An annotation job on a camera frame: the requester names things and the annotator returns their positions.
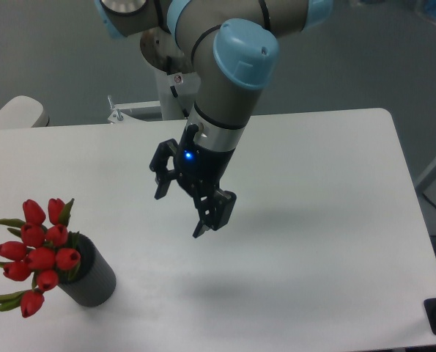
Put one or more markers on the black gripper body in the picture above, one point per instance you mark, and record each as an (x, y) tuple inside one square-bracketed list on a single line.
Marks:
[(197, 166)]

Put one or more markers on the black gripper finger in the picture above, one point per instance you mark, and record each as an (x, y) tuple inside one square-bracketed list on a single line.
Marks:
[(214, 206), (158, 165)]

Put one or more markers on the red tulip bouquet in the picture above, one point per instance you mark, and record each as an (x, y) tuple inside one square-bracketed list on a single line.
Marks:
[(46, 252)]

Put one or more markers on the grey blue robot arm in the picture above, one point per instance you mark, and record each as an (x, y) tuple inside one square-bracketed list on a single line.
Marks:
[(233, 48)]

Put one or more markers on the dark grey ribbed vase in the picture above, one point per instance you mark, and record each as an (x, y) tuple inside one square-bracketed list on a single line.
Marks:
[(95, 280)]

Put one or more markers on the white chair armrest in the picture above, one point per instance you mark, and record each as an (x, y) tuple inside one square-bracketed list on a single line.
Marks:
[(23, 112)]

